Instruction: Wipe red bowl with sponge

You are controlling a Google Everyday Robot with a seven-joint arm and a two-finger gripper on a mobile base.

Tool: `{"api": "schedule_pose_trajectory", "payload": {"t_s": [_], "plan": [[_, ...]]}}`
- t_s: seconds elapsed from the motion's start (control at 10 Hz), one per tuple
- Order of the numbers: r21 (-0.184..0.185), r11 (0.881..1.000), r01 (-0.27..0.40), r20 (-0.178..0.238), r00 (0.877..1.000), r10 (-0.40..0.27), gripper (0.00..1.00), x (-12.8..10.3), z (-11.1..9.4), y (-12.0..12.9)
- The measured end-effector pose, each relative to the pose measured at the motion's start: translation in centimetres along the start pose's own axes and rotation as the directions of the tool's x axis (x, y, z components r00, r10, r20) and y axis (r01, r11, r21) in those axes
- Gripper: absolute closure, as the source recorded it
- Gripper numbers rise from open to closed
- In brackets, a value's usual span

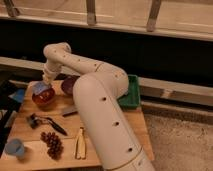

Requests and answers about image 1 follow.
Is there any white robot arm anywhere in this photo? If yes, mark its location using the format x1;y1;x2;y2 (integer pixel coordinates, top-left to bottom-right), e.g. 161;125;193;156
43;43;155;171

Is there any grey metal spatula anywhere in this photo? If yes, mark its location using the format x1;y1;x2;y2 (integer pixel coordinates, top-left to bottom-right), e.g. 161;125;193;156
61;105;77;117

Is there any blue plastic cup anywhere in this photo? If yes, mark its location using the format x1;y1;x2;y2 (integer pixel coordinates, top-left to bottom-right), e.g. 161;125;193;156
4;138;25;157

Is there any peeled banana toy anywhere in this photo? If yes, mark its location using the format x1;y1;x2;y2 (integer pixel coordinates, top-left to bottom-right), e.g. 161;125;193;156
75;127;86;159

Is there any bunch of dark grapes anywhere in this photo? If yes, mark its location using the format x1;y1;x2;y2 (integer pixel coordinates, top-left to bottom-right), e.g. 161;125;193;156
40;132;63;160

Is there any blue sponge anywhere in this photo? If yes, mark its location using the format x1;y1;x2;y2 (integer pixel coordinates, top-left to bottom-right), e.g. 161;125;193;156
33;81;51;95

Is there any purple bowl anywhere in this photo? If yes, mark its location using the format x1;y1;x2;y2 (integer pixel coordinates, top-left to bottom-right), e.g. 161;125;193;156
61;76;78;95

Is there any black dish brush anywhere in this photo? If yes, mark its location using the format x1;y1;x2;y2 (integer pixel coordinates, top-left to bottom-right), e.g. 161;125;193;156
26;113;67;136

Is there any blue cloth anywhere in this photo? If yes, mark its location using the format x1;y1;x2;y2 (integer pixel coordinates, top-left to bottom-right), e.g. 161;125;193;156
11;88;25;103

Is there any red bowl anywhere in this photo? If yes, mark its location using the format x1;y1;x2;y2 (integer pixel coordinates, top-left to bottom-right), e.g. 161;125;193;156
32;88;55;107

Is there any green plastic tray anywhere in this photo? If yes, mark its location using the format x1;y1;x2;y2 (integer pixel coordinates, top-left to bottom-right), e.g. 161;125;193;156
118;75;141;109

